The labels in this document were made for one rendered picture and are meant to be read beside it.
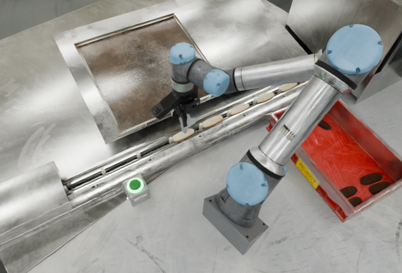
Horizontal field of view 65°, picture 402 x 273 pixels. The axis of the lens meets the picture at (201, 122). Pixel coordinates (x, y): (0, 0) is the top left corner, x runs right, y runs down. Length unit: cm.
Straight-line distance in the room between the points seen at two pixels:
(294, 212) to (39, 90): 120
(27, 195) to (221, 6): 124
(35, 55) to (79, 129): 55
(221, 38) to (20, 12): 257
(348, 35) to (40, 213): 101
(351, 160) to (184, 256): 76
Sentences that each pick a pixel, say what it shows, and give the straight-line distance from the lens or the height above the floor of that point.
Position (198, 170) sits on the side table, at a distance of 124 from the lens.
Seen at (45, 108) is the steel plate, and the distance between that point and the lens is 154.
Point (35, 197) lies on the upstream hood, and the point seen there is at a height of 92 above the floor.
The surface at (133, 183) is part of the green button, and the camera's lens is 113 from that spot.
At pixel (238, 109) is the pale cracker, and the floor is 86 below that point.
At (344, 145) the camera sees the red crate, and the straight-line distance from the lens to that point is 145.
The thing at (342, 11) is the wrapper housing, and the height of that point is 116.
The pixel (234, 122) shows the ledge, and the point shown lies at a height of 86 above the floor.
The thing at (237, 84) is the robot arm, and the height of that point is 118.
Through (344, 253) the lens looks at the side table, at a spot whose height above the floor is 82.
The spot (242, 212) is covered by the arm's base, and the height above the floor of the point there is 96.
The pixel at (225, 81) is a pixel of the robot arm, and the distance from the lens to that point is 92.
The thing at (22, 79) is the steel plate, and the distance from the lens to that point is 171.
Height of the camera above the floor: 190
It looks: 52 degrees down
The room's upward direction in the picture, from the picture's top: 4 degrees clockwise
